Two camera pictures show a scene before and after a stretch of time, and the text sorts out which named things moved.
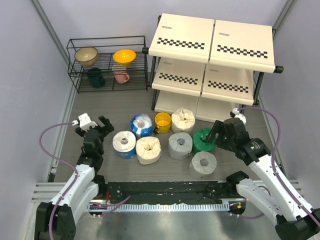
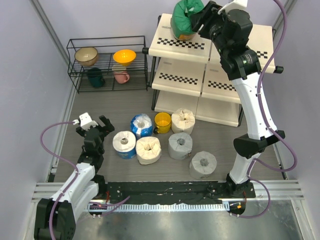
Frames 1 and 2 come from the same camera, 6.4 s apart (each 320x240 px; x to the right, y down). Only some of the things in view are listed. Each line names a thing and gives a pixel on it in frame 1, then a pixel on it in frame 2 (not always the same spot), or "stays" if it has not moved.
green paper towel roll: x=200 y=142 to x=182 y=11
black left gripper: x=108 y=127 stays
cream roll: x=183 y=121 stays
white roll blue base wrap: x=124 y=143 stays
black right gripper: x=218 y=127 to x=200 y=19
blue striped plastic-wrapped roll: x=141 y=125 stays
